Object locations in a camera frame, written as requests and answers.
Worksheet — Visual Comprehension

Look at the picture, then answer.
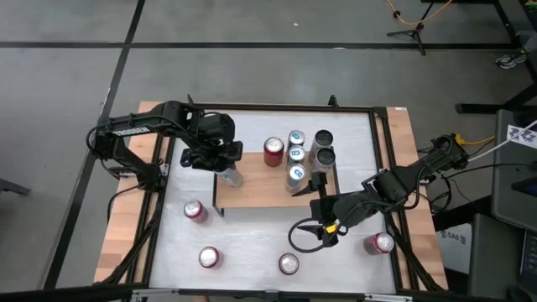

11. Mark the white printed tag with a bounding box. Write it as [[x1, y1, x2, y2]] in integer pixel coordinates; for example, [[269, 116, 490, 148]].
[[506, 124, 537, 150]]

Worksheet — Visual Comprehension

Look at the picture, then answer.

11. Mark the white cardboard box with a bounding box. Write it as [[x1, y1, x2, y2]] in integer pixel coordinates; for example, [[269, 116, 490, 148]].
[[435, 224, 473, 276]]

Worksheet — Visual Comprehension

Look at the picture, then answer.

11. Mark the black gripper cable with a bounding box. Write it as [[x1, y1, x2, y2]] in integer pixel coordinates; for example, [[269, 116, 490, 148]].
[[287, 216, 349, 254]]

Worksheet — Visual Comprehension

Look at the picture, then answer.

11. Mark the silver camera mount bar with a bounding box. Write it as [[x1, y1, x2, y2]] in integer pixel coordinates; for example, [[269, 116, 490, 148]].
[[129, 287, 414, 302]]

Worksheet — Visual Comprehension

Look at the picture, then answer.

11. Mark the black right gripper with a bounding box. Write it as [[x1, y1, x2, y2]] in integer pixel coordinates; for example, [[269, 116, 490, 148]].
[[292, 170, 340, 248]]

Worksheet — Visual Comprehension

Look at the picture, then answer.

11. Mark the black metal table frame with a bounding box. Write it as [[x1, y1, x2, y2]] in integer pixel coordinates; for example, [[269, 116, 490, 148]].
[[100, 94, 446, 294]]

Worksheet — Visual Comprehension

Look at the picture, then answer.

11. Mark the black tripod stand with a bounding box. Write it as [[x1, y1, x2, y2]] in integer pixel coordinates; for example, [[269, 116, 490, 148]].
[[386, 0, 437, 56]]

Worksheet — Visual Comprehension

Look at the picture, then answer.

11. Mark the blue silver Red Bull can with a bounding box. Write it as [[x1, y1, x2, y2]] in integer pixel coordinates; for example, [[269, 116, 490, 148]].
[[286, 144, 307, 167], [284, 163, 308, 194], [287, 129, 306, 148]]

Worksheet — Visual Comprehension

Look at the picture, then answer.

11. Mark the white cable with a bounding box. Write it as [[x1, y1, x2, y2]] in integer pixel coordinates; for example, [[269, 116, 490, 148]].
[[469, 120, 537, 163]]

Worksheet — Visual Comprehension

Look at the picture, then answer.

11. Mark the yellow cable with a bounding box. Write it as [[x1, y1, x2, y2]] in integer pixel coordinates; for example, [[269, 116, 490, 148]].
[[384, 0, 454, 26], [455, 133, 497, 147]]

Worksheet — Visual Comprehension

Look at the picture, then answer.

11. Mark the black desk frame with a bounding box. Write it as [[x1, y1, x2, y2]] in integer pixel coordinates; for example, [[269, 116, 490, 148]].
[[421, 0, 537, 115]]

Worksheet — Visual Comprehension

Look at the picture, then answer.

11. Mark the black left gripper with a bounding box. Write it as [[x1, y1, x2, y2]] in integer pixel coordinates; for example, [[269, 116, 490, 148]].
[[179, 140, 245, 172]]

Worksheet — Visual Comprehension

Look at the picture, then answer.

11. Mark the grey chair leg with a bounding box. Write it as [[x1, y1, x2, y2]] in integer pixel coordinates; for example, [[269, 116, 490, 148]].
[[0, 178, 33, 197]]

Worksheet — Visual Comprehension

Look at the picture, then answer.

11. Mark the person's leg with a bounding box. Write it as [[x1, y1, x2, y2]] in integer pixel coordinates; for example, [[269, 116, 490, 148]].
[[514, 28, 537, 55]]

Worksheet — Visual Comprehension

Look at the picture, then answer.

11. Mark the dark grey cabinet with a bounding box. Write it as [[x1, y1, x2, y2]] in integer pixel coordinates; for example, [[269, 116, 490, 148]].
[[467, 212, 537, 301]]

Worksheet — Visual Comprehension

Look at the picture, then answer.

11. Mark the wooden shelf with black legs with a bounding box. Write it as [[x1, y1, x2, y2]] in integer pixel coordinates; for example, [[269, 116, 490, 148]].
[[211, 146, 340, 217]]

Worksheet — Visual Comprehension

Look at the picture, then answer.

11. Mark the person's shoe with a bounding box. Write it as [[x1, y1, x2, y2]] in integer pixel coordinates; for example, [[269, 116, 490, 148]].
[[494, 50, 529, 70]]

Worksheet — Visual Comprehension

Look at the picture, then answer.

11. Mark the red soda can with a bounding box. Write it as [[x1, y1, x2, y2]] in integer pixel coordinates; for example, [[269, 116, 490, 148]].
[[278, 252, 300, 276], [362, 232, 396, 257], [197, 246, 224, 270], [263, 136, 285, 169], [183, 199, 210, 224]]

